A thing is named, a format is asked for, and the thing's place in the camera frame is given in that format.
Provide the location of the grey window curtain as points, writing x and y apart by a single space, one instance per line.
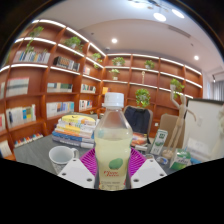
218 90

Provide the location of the white patterned mug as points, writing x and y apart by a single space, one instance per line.
60 155

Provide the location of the white partition with dark top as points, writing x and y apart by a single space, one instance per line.
203 116

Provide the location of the round recessed ceiling light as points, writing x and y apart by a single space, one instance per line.
196 57
114 40

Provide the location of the stack of colourful books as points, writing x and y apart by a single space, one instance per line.
75 130

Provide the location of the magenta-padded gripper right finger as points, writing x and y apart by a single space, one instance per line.
148 172

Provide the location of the tan chair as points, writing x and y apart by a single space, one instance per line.
166 125

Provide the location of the small green white carton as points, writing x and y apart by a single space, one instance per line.
159 141

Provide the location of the stack of white books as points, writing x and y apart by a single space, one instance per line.
196 146

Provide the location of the black branched ceiling lamp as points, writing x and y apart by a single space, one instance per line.
160 13

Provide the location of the wooden shelf unit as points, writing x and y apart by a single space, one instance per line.
66 86

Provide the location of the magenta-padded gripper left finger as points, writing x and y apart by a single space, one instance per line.
75 172

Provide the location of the clear bottle with yellow drink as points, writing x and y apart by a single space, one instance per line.
113 143

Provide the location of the dark office chair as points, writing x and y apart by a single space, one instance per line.
138 118

